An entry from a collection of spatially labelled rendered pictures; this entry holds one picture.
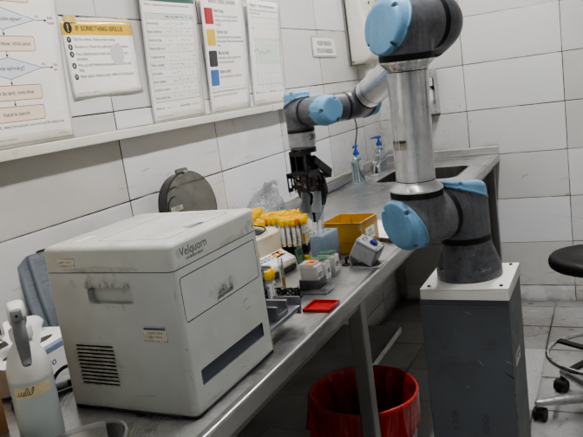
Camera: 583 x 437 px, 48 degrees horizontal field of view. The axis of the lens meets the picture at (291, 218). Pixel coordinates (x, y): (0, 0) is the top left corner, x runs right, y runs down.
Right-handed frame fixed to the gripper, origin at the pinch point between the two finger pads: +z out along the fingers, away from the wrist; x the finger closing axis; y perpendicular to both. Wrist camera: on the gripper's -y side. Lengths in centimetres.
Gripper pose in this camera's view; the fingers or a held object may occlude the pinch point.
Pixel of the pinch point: (316, 217)
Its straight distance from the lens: 186.8
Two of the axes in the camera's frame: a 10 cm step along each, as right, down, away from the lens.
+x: 8.5, -0.2, -5.2
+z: 1.4, 9.7, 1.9
